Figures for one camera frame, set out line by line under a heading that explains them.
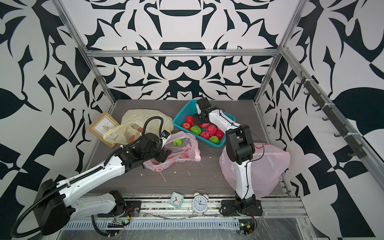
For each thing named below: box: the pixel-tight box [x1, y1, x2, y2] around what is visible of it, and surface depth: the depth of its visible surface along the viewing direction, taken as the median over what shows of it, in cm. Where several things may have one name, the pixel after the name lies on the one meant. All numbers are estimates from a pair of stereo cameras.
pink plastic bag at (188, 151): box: [143, 131, 202, 172], surface depth 84 cm
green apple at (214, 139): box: [209, 135, 220, 145], surface depth 95 cm
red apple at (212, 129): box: [206, 124, 218, 137], surface depth 98 cm
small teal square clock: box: [169, 191, 184, 209], surface depth 77 cm
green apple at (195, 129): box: [190, 125, 202, 136], surface depth 98 cm
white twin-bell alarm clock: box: [192, 189, 209, 217], surface depth 74 cm
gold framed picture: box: [87, 111, 120, 148], surface depth 92 cm
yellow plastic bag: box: [103, 109, 174, 144], surface depth 100 cm
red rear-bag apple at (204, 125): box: [200, 123, 210, 129], surface depth 103 cm
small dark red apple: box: [215, 129, 225, 140], surface depth 98 cm
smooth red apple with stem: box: [182, 122, 191, 131], surface depth 101 cm
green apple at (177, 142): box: [172, 139, 183, 146], surface depth 95 cm
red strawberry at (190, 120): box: [185, 115, 195, 127], surface depth 104 cm
